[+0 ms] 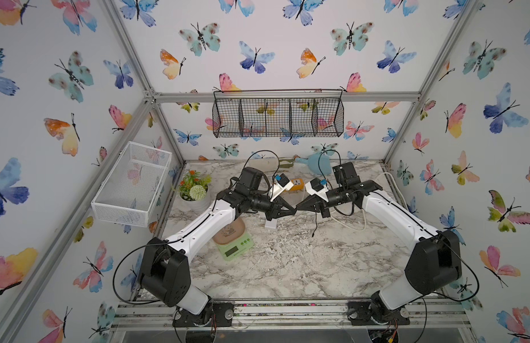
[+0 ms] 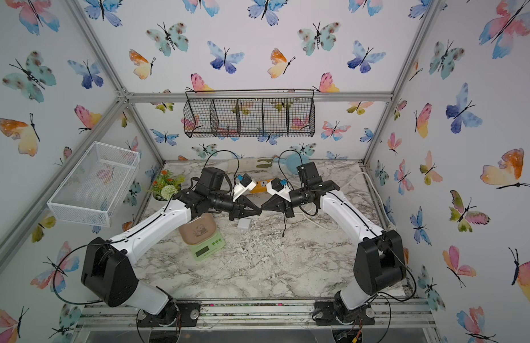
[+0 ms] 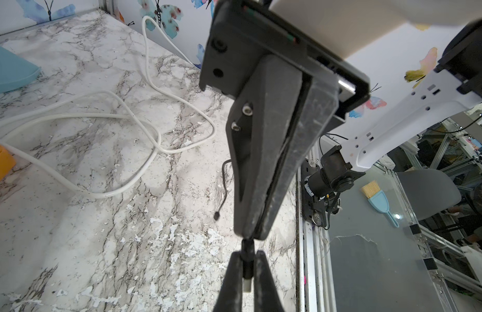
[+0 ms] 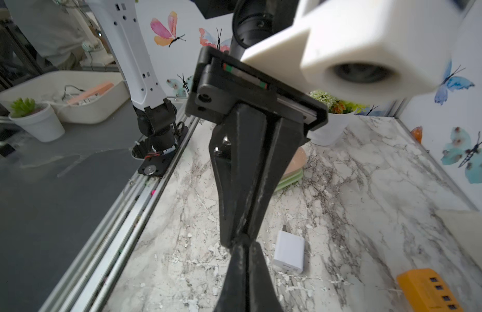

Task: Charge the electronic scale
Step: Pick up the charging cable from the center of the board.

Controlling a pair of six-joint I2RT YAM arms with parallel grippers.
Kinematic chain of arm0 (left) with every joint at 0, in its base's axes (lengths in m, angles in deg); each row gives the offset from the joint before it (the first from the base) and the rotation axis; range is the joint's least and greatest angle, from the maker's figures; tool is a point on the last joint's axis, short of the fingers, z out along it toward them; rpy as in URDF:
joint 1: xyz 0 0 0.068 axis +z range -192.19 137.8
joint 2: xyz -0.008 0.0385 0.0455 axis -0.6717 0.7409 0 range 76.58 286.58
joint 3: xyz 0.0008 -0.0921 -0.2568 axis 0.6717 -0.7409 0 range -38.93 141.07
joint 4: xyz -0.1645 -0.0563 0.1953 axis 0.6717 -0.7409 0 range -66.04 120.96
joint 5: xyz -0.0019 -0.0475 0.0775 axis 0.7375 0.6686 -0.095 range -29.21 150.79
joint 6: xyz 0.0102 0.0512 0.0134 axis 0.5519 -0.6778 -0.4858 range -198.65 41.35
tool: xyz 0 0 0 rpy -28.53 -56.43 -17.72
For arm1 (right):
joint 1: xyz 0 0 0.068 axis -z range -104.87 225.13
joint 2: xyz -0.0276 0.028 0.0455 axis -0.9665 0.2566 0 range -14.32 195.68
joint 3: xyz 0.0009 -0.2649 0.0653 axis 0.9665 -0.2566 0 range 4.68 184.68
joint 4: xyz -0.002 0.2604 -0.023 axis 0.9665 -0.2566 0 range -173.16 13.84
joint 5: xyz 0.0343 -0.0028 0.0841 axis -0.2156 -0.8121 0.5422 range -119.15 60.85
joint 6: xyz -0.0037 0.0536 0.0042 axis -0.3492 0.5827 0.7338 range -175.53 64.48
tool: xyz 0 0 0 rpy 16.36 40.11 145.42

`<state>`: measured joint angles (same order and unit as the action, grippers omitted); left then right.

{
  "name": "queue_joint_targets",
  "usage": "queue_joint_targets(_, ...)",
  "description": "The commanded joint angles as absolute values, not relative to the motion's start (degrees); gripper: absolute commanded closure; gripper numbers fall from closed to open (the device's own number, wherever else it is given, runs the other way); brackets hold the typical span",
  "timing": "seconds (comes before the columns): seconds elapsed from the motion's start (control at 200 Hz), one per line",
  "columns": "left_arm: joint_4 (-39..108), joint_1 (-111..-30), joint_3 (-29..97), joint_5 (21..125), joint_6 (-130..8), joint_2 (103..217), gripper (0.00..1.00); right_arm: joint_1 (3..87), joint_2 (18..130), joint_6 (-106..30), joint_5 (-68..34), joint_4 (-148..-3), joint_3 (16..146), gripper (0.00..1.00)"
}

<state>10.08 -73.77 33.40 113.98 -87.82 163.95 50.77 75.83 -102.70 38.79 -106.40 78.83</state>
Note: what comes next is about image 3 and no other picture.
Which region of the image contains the blue hand brush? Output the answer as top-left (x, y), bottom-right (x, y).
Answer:
top-left (361, 181), bottom-right (400, 228)

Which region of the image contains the grey chair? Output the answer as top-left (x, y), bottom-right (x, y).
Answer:
top-left (397, 169), bottom-right (461, 220)

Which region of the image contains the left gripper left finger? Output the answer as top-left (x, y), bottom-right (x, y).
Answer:
top-left (213, 252), bottom-right (243, 312)

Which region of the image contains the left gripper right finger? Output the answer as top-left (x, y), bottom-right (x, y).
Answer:
top-left (253, 250), bottom-right (285, 312)

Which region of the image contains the teal dustpan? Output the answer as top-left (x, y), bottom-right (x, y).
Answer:
top-left (0, 46), bottom-right (41, 94)

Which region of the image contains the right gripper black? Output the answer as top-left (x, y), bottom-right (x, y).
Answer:
top-left (198, 0), bottom-right (371, 241)

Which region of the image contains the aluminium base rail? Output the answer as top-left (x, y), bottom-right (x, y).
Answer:
top-left (296, 170), bottom-right (337, 311)

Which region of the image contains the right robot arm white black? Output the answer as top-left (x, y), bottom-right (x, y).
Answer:
top-left (199, 1), bottom-right (482, 240)

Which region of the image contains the black charging cable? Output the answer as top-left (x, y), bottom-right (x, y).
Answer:
top-left (213, 159), bottom-right (255, 293)

